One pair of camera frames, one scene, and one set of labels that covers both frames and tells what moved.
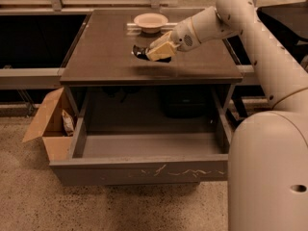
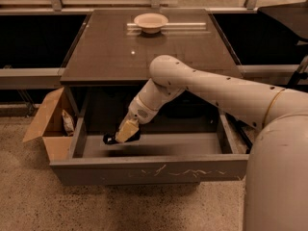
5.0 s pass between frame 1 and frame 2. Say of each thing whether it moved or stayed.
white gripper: moved
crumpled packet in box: stayed
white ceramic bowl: stayed
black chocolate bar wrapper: moved
